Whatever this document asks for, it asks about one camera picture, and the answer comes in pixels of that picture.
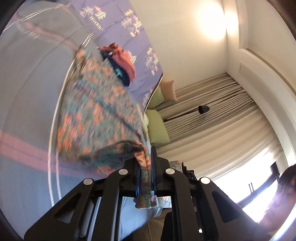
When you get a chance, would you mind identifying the navy star-patterned cloth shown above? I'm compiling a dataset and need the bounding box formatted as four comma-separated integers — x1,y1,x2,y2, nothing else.
100,50,130,86

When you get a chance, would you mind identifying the green seat cushion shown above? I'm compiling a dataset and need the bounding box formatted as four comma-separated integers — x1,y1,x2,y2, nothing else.
147,87,165,109

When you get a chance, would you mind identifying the person in pink shirt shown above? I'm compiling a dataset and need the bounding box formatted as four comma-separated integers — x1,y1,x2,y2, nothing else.
258,165,296,239

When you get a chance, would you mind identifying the teal floral garment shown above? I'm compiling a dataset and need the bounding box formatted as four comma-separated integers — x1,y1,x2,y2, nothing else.
56,48,171,208

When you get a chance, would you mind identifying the black floor lamp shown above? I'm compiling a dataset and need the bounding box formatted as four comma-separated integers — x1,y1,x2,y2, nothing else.
164,105,210,122

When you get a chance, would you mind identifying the beige pillow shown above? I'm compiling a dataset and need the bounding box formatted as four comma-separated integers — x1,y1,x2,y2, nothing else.
159,80,177,101

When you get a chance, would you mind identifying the pink folded cloth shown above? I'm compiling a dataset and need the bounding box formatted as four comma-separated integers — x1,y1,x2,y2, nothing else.
98,43,136,82

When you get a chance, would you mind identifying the beige curtain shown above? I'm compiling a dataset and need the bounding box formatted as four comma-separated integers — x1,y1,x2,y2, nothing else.
157,74,287,177

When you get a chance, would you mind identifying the purple patterned quilt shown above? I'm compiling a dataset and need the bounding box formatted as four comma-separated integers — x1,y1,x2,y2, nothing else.
72,1,163,110

